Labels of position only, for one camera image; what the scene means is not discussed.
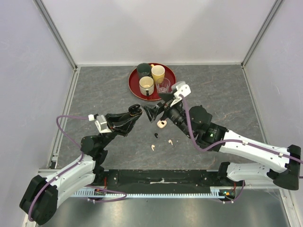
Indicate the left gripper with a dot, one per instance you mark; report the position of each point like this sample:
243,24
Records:
121,123

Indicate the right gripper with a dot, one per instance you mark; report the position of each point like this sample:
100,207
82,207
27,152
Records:
153,110

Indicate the black earbud charging case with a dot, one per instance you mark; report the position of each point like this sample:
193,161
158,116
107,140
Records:
135,110

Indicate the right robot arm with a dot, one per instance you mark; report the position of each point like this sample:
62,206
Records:
268,163

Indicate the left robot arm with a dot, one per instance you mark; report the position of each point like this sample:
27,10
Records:
45,194

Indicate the cream earbud charging case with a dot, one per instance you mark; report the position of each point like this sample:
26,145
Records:
161,124

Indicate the clear glass tumbler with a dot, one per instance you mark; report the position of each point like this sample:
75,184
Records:
162,85

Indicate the yellow mug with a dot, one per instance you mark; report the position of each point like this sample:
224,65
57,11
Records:
158,73

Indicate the red round tray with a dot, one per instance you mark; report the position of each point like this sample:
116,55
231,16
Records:
133,83

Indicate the dark green mug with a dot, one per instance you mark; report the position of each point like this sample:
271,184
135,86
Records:
143,70

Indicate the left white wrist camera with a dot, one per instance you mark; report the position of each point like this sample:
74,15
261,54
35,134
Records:
101,124

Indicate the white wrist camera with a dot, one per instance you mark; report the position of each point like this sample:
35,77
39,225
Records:
101,124
180,89

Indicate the cream mug black handle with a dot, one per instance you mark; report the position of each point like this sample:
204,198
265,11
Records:
146,86

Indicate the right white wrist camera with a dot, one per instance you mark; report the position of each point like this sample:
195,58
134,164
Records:
180,89

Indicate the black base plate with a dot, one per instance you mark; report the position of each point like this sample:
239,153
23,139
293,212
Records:
162,181

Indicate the slotted cable duct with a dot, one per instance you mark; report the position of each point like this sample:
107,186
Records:
94,193

